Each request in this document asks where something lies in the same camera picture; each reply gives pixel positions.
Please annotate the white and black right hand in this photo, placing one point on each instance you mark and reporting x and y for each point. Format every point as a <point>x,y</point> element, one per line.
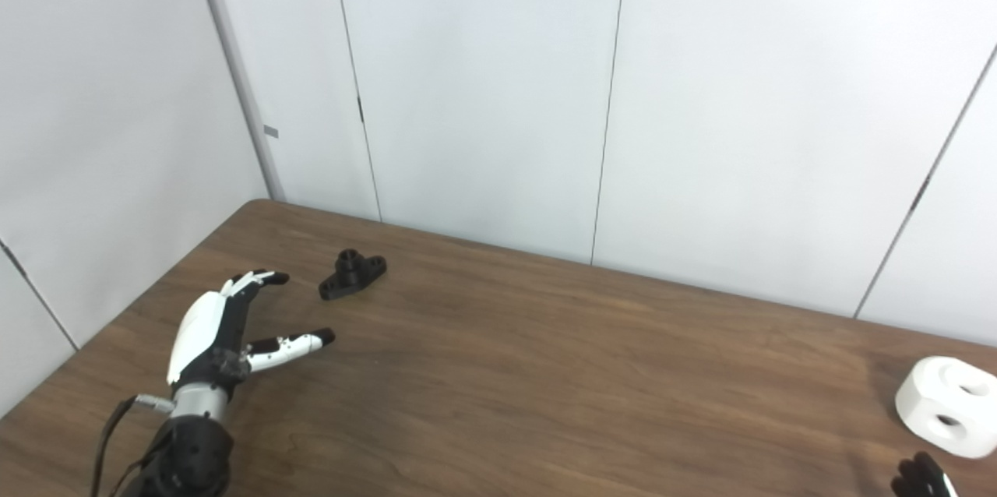
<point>919,480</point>

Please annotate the white and black left hand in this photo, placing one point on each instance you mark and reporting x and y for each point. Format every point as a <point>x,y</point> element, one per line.
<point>199,333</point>

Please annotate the round white piece with holes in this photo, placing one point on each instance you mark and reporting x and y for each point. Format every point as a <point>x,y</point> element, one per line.
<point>931,396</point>

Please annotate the black flanged holder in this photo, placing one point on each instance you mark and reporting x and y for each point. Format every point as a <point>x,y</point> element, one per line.
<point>350,277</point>

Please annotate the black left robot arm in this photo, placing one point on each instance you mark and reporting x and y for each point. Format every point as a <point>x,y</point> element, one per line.
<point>191,450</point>

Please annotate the grey wall corner strip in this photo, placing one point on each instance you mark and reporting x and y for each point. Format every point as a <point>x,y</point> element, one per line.
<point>234,68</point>

